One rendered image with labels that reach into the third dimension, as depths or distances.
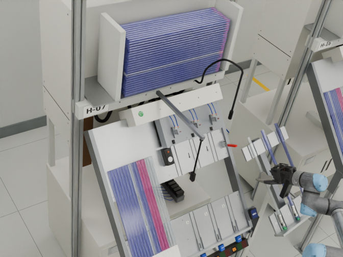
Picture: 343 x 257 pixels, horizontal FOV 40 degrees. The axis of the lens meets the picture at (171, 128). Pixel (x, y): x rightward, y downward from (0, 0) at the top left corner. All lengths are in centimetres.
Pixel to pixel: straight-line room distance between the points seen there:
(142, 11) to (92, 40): 25
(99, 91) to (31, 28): 153
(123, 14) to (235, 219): 114
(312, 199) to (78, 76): 116
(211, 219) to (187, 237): 16
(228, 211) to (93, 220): 69
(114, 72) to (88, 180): 94
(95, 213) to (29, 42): 148
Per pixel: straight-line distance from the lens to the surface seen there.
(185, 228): 228
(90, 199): 260
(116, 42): 184
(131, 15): 205
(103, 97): 199
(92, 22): 197
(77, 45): 183
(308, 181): 225
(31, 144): 384
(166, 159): 216
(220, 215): 239
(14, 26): 343
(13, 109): 379
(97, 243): 243
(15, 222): 333
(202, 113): 226
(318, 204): 225
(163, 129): 214
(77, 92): 195
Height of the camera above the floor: 258
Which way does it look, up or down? 39 degrees down
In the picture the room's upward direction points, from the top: 10 degrees clockwise
